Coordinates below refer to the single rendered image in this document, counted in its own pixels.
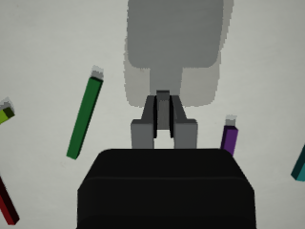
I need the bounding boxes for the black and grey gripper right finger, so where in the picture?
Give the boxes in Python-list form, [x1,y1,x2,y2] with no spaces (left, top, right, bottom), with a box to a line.
[169,95,198,149]

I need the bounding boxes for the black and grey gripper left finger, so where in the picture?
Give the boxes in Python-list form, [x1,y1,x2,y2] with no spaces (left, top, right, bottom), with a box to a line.
[131,95,157,149]

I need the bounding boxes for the purple rod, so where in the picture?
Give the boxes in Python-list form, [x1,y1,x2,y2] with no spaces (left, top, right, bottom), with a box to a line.
[220,125,238,156]

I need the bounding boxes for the turquoise rod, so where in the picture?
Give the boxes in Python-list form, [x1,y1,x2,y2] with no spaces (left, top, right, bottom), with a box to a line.
[291,145,305,181]

